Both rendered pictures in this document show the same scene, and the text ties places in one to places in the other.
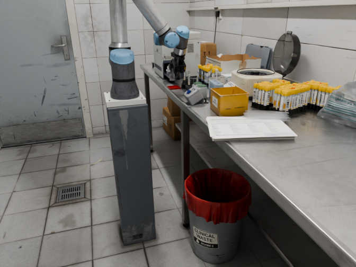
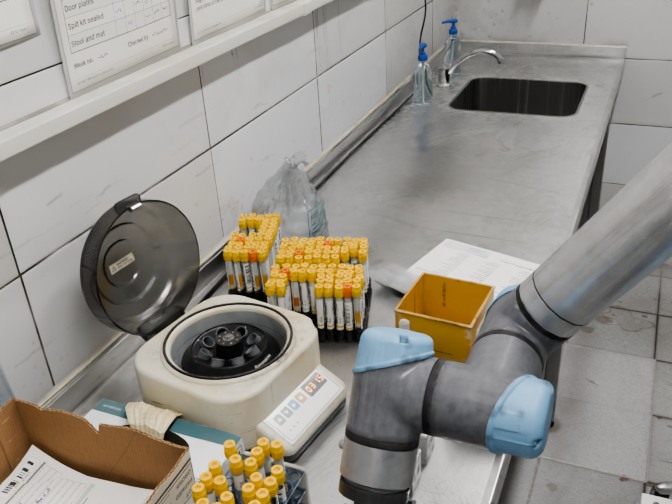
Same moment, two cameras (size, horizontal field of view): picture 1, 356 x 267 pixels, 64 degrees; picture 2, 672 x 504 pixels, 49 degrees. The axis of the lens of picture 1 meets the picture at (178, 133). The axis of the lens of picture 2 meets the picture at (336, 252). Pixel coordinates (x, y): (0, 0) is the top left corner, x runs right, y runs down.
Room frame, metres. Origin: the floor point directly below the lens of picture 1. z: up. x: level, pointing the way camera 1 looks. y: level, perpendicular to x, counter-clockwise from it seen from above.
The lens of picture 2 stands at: (2.14, 0.31, 1.65)
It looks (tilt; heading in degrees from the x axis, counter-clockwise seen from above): 29 degrees down; 221
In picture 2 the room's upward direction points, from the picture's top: 4 degrees counter-clockwise
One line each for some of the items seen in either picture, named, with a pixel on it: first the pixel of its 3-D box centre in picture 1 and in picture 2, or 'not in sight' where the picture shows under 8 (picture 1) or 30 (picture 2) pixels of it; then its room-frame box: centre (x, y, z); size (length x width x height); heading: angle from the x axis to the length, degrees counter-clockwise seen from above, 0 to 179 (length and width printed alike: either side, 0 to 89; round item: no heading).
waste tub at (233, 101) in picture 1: (228, 101); (445, 322); (1.24, -0.23, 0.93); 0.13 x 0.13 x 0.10; 12
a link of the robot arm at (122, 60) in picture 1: (122, 63); not in sight; (1.46, 0.27, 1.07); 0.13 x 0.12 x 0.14; 15
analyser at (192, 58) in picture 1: (176, 53); not in sight; (2.12, 0.00, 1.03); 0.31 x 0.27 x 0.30; 16
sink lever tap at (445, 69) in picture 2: not in sight; (473, 63); (-0.18, -0.99, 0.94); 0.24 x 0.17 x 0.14; 106
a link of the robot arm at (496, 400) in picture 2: (165, 38); (493, 398); (1.63, 0.06, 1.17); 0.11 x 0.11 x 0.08; 15
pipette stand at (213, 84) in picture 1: (215, 91); not in sight; (1.41, -0.20, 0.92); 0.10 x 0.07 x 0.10; 11
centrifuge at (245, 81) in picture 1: (251, 82); (241, 371); (1.55, -0.41, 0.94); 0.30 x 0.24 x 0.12; 97
